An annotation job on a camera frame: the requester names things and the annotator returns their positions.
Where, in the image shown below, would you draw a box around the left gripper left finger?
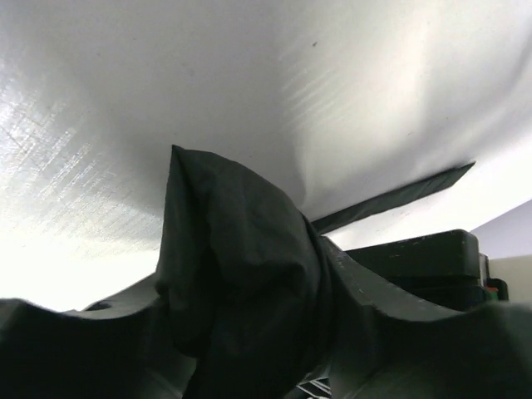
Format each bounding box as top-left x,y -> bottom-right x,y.
1,276 -> 195,398

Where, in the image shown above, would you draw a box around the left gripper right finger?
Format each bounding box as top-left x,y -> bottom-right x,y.
323,239 -> 531,398

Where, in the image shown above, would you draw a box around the black folding umbrella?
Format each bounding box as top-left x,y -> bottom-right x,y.
155,144 -> 477,399

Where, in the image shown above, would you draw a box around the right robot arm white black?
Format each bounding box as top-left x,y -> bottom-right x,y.
347,229 -> 510,312

